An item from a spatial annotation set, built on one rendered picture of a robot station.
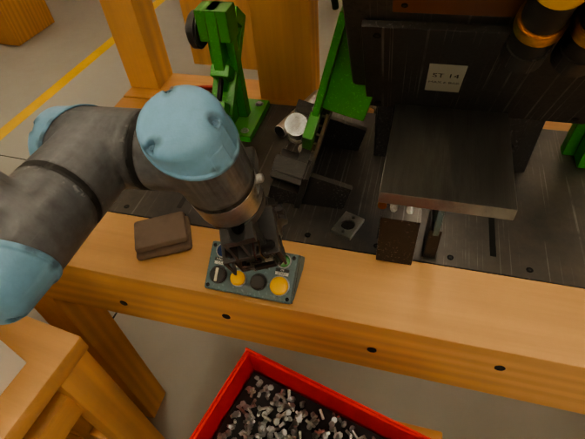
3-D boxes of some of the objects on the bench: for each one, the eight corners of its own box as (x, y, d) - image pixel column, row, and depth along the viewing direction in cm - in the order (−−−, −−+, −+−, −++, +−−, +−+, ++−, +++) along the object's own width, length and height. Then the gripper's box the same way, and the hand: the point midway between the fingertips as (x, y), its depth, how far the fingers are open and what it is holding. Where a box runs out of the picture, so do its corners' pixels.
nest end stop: (299, 187, 87) (299, 185, 82) (270, 178, 87) (269, 175, 82) (301, 181, 87) (301, 179, 82) (272, 172, 87) (271, 169, 82)
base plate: (743, 321, 67) (752, 314, 65) (104, 216, 91) (100, 209, 89) (663, 147, 94) (669, 139, 92) (187, 102, 118) (185, 95, 116)
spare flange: (350, 240, 80) (350, 238, 79) (330, 232, 81) (330, 229, 81) (364, 221, 82) (365, 219, 82) (346, 213, 84) (346, 210, 84)
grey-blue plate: (434, 262, 75) (451, 204, 65) (422, 260, 76) (436, 202, 65) (437, 221, 81) (452, 162, 71) (426, 219, 82) (439, 160, 71)
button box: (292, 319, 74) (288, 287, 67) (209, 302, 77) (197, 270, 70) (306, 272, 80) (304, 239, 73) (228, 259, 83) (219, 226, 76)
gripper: (196, 249, 48) (246, 293, 67) (278, 230, 47) (305, 281, 66) (190, 179, 51) (239, 241, 70) (265, 161, 50) (294, 229, 70)
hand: (266, 241), depth 68 cm, fingers closed
